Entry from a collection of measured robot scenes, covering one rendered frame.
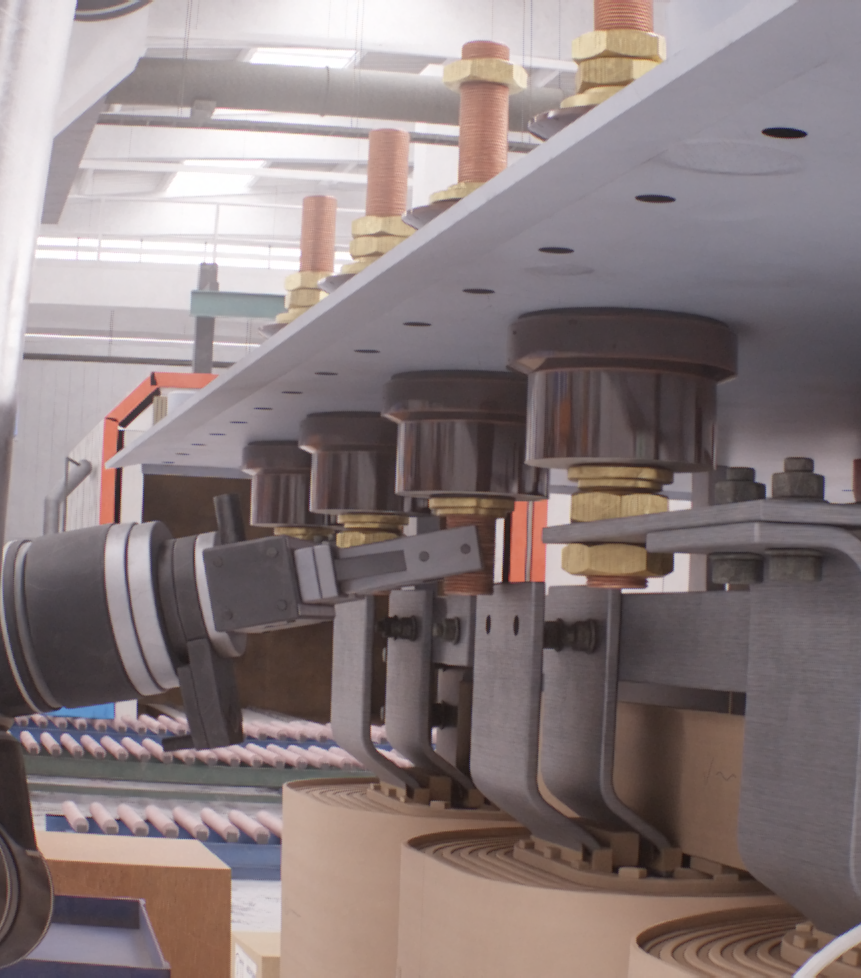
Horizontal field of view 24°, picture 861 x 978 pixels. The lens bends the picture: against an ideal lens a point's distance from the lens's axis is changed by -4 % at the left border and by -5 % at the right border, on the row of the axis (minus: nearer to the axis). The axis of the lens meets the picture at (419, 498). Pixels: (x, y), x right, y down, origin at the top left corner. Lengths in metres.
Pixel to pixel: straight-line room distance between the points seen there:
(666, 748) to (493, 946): 0.18
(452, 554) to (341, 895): 0.42
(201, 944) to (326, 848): 0.85
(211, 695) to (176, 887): 1.18
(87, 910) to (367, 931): 0.68
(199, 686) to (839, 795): 0.55
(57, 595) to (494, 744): 0.27
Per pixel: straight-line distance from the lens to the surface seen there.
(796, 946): 0.91
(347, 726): 1.66
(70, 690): 1.26
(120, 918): 2.18
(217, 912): 2.41
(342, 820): 1.56
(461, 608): 1.51
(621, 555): 0.96
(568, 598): 1.27
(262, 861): 9.54
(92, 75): 11.99
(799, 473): 0.78
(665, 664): 1.13
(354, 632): 1.65
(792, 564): 0.78
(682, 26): 0.63
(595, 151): 0.61
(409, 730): 1.65
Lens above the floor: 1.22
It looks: 3 degrees up
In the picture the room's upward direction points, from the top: 2 degrees clockwise
